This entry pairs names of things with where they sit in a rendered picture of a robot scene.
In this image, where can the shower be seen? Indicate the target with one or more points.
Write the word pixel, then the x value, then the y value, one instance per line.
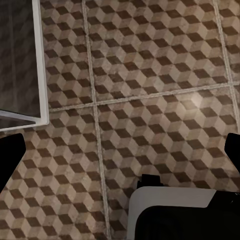
pixel 42 87

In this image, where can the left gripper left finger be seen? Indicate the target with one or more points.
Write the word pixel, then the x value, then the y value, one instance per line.
pixel 12 149

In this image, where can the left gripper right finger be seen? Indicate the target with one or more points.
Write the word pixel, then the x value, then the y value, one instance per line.
pixel 232 148

